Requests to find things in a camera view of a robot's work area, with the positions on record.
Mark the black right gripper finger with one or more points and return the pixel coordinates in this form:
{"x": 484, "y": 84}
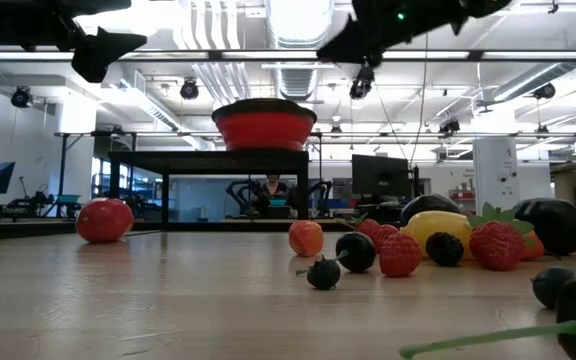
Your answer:
{"x": 348, "y": 47}

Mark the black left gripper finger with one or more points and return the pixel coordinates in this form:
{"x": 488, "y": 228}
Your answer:
{"x": 118, "y": 44}

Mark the red grey collapsible colander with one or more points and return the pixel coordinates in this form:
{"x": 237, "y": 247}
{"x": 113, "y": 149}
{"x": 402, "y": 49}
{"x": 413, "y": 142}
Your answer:
{"x": 263, "y": 130}

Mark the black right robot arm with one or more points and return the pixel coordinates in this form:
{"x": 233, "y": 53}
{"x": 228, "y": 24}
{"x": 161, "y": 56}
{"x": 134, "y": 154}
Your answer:
{"x": 443, "y": 10}

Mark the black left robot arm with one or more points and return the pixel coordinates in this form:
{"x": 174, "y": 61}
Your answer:
{"x": 8, "y": 25}

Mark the black background robot arm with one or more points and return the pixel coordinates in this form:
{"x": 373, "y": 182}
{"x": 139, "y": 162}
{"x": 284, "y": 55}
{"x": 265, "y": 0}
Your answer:
{"x": 320, "y": 195}
{"x": 240, "y": 195}

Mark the large dark purple fruit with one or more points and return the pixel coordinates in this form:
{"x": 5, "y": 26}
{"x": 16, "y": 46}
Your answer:
{"x": 428, "y": 204}
{"x": 550, "y": 225}

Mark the small orange fruit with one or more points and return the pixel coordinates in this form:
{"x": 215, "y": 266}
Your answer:
{"x": 535, "y": 247}

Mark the black ceiling spotlight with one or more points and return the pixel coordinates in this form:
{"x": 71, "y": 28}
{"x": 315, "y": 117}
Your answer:
{"x": 362, "y": 85}
{"x": 448, "y": 126}
{"x": 545, "y": 91}
{"x": 20, "y": 97}
{"x": 189, "y": 90}

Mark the black overhead light bar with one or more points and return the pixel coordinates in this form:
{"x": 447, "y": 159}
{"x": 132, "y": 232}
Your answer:
{"x": 263, "y": 55}

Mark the black computer monitor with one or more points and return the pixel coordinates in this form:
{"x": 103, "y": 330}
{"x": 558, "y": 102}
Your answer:
{"x": 380, "y": 175}

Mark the teal tray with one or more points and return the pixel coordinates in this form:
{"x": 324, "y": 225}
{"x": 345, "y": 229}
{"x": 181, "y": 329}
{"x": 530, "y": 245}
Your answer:
{"x": 68, "y": 198}

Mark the black background equipment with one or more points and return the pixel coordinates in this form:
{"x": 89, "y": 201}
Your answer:
{"x": 30, "y": 205}

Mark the black mesh shelf riser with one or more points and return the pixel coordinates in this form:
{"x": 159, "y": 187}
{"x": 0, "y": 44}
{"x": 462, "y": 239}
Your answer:
{"x": 218, "y": 161}

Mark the red bell pepper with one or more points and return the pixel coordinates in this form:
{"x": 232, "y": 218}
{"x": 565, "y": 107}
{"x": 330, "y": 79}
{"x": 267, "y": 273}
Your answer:
{"x": 104, "y": 220}

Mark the person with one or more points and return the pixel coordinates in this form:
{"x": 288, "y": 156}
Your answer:
{"x": 270, "y": 192}

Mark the white square column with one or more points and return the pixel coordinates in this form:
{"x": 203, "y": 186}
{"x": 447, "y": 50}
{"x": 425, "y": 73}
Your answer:
{"x": 495, "y": 160}

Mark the red strawberry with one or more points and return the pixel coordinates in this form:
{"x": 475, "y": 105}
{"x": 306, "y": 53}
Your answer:
{"x": 369, "y": 228}
{"x": 497, "y": 247}

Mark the red cherry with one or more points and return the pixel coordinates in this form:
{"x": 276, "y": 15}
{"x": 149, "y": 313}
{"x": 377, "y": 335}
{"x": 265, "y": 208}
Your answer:
{"x": 389, "y": 232}

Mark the orange-red peach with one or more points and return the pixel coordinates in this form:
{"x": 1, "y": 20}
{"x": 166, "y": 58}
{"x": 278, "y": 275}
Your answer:
{"x": 306, "y": 238}

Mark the red raspberry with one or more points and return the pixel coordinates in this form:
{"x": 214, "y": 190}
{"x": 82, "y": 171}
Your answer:
{"x": 399, "y": 256}

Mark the black blackberry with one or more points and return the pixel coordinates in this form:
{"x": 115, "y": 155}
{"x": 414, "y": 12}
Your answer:
{"x": 444, "y": 249}

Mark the dark blueberry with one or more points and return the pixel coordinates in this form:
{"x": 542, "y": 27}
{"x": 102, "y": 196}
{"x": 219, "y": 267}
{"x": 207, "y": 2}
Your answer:
{"x": 323, "y": 274}
{"x": 547, "y": 287}

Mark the silver ventilation duct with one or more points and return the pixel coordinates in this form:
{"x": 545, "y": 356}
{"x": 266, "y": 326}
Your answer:
{"x": 295, "y": 82}

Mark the background black metal frame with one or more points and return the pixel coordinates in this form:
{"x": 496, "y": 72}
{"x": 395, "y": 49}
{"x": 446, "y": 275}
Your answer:
{"x": 63, "y": 165}

